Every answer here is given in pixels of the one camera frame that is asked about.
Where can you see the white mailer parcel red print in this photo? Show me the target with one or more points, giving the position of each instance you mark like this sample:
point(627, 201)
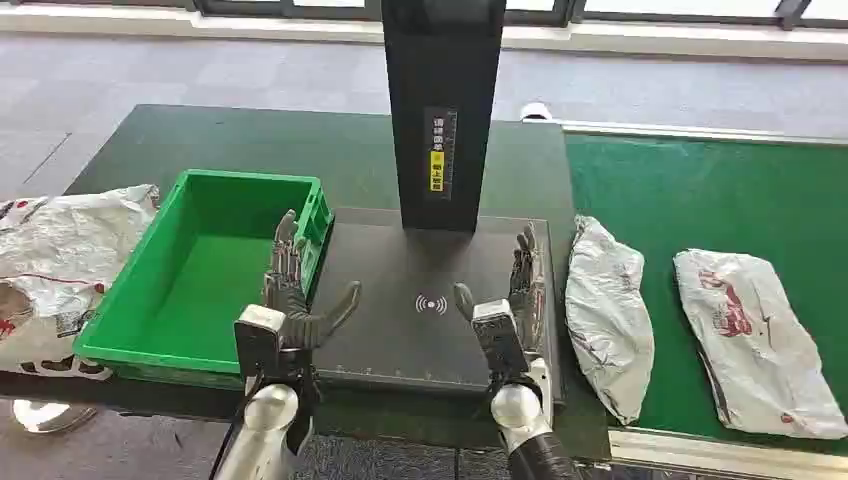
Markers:
point(762, 358)

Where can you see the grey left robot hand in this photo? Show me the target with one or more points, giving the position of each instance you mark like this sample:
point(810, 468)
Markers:
point(288, 298)

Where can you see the dark window frame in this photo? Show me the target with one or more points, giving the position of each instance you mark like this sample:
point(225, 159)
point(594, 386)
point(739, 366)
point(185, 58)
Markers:
point(265, 8)

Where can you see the black parcel scanner stand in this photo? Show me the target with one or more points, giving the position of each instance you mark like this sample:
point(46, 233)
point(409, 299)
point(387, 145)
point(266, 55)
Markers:
point(397, 331)

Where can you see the white conveyor roller cap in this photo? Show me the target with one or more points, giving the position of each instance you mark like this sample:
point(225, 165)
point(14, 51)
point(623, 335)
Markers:
point(535, 110)

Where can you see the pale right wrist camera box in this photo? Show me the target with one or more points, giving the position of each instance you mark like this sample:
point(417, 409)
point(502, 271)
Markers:
point(500, 338)

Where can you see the grey plastic mailer parcel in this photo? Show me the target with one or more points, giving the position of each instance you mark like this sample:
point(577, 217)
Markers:
point(606, 318)

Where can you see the green plastic crate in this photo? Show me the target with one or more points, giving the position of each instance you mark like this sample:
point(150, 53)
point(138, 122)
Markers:
point(199, 285)

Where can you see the shiny metal floor base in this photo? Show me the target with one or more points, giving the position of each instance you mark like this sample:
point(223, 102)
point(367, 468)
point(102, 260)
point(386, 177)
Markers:
point(46, 417)

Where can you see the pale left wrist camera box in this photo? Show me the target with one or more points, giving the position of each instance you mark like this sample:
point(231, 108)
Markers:
point(258, 338)

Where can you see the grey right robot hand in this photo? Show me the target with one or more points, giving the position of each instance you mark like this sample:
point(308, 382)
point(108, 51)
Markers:
point(528, 291)

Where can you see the black and yellow label sticker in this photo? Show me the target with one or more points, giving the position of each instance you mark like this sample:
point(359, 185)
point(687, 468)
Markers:
point(440, 156)

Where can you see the green conveyor belt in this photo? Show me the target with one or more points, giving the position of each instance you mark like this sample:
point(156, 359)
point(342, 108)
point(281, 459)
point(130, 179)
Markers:
point(729, 199)

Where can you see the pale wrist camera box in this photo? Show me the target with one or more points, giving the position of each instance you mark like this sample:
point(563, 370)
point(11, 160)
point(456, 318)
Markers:
point(500, 338)
point(258, 338)

